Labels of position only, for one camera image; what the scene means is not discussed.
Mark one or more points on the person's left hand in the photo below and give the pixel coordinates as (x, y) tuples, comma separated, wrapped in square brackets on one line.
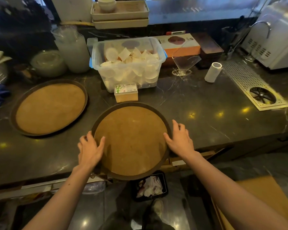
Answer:
[(90, 152)]

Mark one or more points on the person's right hand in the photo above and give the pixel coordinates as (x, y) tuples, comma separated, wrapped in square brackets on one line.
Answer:
[(181, 142)]

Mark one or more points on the person's right thumb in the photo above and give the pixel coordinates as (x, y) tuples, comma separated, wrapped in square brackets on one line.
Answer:
[(168, 139)]

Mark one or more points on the person's left thumb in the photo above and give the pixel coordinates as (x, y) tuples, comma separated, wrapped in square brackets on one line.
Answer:
[(100, 148)]

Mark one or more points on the round brown cork-lined tray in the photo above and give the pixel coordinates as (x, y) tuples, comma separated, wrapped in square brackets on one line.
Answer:
[(50, 108), (132, 141)]

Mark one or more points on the person's right forearm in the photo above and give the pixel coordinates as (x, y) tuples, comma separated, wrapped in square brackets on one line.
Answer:
[(232, 191)]

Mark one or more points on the person's left forearm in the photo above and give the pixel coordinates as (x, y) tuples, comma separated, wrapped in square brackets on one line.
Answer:
[(60, 197)]

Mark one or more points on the black trash bin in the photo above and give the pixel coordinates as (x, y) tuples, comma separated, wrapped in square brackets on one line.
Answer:
[(150, 186)]

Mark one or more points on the small brown toothpick box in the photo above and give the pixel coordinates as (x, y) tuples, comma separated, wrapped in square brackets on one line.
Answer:
[(126, 93)]

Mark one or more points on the clear glass coffee dripper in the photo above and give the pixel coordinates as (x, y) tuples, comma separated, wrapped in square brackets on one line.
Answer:
[(184, 64)]

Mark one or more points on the person's legs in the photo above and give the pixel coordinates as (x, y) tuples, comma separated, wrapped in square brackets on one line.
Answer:
[(136, 217)]

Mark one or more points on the white paper roll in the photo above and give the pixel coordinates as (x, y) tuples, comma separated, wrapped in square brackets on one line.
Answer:
[(213, 73)]

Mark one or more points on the clear plastic storage bin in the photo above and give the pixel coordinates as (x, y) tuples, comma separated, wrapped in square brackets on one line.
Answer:
[(128, 67)]

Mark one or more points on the pile of white paper cups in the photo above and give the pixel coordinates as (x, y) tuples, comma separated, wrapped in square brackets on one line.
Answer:
[(130, 63)]

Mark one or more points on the orange and white box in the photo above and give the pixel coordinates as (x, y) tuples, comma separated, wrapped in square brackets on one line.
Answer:
[(180, 44)]

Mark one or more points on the dark wooden tray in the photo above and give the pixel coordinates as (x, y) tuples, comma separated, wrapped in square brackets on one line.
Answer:
[(207, 49)]

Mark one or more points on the steel perforated rinser drain tray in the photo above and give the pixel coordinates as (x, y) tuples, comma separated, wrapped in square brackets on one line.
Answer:
[(253, 85)]

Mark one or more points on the stack of clear plastic lids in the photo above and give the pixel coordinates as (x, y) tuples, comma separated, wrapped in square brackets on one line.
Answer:
[(70, 49)]

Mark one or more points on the red and white marker pen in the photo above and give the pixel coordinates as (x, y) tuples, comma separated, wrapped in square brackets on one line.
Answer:
[(175, 32)]

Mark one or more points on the brown cardboard box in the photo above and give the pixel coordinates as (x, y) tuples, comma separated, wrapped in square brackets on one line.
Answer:
[(261, 203)]

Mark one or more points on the black utensil holder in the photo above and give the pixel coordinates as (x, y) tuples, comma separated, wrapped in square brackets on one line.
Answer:
[(232, 35)]

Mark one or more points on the beige tea tray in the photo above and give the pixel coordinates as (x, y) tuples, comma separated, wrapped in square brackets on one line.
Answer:
[(120, 14)]

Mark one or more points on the chrome faucet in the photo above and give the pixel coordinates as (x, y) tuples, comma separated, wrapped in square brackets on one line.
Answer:
[(260, 33)]

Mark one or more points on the stack of white bowls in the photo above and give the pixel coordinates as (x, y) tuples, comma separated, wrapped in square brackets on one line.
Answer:
[(106, 4)]

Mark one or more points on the white appliance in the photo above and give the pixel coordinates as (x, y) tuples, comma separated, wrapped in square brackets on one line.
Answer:
[(274, 38)]

